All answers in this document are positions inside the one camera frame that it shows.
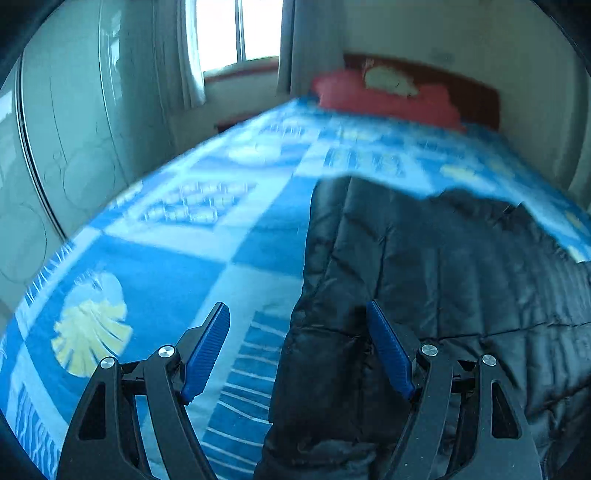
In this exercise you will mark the glass window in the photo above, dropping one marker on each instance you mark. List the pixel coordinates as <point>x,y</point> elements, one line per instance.
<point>258,27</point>

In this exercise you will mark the cream printed cushion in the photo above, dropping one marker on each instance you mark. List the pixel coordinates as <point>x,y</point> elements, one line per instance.
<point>388,81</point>

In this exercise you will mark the black puffer jacket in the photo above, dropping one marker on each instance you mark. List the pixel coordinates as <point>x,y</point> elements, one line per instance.
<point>415,254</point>

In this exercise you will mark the blue patterned bed sheet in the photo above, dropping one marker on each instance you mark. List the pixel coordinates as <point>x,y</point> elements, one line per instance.
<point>184,240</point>

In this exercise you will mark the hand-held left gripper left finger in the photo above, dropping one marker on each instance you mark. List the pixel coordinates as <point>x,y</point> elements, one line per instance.
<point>207,355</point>

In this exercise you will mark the white window curtain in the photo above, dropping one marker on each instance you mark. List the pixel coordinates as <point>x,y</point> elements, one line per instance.
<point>189,60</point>

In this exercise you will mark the pale sliding-door wardrobe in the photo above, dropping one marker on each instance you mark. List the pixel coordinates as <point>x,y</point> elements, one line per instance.
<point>83,115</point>

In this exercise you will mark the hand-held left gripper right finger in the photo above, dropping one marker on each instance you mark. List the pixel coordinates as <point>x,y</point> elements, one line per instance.
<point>390,350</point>

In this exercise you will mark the wooden headboard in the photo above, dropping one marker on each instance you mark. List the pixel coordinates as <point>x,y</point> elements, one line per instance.
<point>480,101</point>

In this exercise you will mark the wooden window sill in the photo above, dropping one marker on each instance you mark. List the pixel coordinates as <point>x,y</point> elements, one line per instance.
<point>240,71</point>

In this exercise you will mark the grey window curtain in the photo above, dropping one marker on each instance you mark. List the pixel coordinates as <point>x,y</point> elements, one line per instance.
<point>304,46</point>

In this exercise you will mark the red pillow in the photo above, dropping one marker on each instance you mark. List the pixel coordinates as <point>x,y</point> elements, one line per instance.
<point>369,99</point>

